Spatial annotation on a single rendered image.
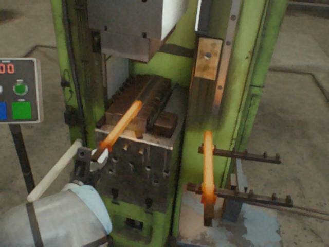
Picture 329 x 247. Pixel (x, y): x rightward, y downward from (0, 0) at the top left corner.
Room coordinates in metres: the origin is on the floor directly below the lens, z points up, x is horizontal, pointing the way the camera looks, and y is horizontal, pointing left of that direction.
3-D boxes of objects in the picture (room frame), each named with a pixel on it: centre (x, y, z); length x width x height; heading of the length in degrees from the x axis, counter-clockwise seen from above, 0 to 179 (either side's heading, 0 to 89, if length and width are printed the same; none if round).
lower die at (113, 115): (1.37, 0.12, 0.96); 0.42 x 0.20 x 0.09; 166
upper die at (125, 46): (1.37, 0.12, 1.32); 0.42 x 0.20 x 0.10; 166
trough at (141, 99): (1.36, 0.10, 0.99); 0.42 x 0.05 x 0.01; 166
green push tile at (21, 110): (1.12, 0.62, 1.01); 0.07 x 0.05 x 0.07; 101
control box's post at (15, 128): (1.23, 0.73, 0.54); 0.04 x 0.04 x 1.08; 76
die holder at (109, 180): (1.36, 0.07, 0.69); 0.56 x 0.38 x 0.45; 166
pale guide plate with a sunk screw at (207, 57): (1.21, -0.16, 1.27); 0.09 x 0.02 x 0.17; 76
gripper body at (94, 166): (0.76, 0.25, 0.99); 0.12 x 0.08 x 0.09; 166
